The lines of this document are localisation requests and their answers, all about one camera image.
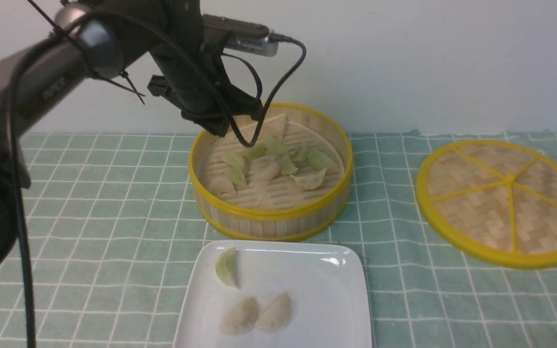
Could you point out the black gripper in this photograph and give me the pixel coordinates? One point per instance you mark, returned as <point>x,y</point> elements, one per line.
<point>204,93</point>

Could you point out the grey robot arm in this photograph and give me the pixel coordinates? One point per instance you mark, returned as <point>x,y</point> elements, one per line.
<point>100,39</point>

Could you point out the green dumpling on plate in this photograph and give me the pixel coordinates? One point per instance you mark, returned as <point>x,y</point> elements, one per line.
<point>226,269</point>

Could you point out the white square plate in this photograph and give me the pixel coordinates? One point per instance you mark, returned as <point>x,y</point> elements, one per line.
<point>253,294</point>

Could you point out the white dumpling left on plate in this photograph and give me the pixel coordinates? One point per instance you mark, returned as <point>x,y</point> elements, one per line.
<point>240,319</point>

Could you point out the white dumpling on plate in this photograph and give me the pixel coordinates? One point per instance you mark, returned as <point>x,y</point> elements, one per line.
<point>240,319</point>
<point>277,315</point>

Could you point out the white dumpling right on plate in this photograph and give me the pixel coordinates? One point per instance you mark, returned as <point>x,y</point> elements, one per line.
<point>277,315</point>

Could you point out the green dumpling left in steamer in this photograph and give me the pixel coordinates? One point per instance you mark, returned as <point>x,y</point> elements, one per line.
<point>236,159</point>

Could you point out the white dumpling in steamer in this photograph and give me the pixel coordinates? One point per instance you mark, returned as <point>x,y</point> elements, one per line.
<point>265,168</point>

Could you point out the pale green dumpling in steamer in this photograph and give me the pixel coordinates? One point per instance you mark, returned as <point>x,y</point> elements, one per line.
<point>286,165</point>

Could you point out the bamboo steamer basket yellow rim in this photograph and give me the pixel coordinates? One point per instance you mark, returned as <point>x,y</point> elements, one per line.
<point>276,209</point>

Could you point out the white dumpling front of steamer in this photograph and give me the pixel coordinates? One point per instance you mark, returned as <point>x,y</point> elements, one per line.
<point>311,181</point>

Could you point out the green checkered tablecloth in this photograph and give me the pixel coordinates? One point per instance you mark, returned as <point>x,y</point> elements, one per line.
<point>114,232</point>

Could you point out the bamboo steamer lid yellow rim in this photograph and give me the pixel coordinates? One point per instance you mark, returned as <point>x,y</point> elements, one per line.
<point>494,200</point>

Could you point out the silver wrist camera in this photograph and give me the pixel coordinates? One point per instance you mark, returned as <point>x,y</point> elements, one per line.
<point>228,33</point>

